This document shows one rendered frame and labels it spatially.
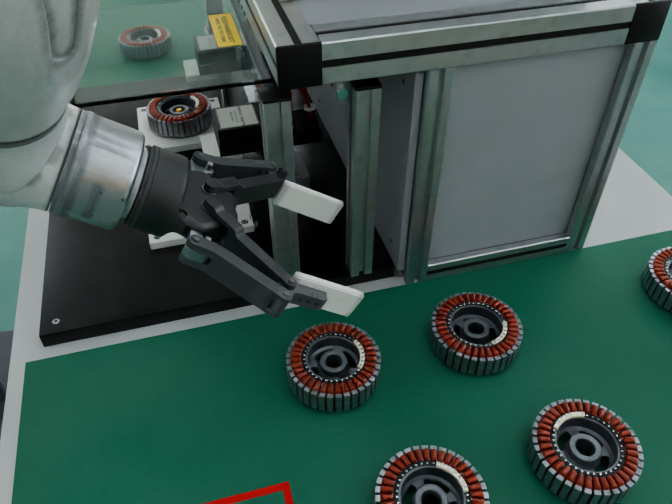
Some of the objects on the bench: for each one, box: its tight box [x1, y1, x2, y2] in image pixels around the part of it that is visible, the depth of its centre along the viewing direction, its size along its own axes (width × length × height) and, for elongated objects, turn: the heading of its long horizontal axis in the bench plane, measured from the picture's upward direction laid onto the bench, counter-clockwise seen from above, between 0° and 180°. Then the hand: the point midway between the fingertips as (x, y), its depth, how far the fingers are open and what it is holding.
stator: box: [429, 292, 523, 375], centre depth 79 cm, size 11×11×4 cm
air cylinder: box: [294, 151, 310, 189], centre depth 98 cm, size 5×8×6 cm
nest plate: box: [137, 97, 220, 152], centre depth 114 cm, size 15×15×1 cm
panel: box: [306, 71, 424, 270], centre depth 100 cm, size 1×66×30 cm, turn 16°
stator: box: [527, 399, 644, 504], centre depth 67 cm, size 11×11×4 cm
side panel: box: [399, 40, 657, 284], centre depth 81 cm, size 28×3×32 cm, turn 106°
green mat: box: [11, 230, 672, 504], centre depth 66 cm, size 94×61×1 cm, turn 106°
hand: (335, 252), depth 63 cm, fingers open, 13 cm apart
